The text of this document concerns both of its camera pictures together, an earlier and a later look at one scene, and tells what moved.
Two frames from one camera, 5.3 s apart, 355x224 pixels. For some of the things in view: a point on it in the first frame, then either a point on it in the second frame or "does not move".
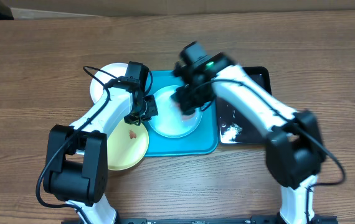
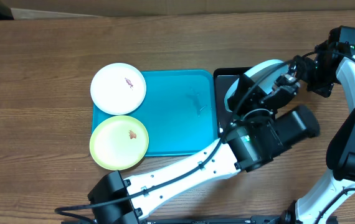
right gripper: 188,101 -> 298,66
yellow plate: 127,146 does not move
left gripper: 152,111 -> 273,109
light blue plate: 170,122 -> 266,82
